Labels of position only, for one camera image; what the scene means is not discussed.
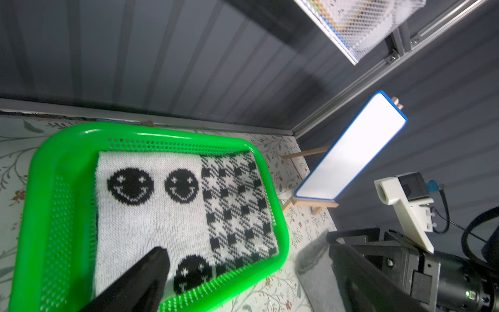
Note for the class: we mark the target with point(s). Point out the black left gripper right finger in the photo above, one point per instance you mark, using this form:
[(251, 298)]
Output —
[(363, 287)]

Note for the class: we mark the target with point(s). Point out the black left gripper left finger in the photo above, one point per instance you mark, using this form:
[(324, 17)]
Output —
[(141, 288)]

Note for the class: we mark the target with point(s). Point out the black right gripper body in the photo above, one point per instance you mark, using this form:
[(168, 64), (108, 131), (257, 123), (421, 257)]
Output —
[(438, 281)]

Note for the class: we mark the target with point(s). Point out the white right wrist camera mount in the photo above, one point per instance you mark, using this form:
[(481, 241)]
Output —
[(410, 198)]

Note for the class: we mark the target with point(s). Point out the green plastic basket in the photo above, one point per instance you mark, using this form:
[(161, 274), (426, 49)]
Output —
[(56, 254)]

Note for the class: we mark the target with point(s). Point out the smiley face patterned scarf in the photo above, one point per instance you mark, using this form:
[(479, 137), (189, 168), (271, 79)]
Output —
[(209, 212)]

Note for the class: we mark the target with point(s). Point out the blue framed whiteboard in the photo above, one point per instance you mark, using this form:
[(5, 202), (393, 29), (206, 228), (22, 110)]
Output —
[(378, 122)]

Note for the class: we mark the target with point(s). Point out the dark grey scarf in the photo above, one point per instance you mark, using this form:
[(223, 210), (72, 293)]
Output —
[(314, 269)]

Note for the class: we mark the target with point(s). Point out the white wire wall basket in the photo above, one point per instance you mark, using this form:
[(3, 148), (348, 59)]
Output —
[(358, 26)]

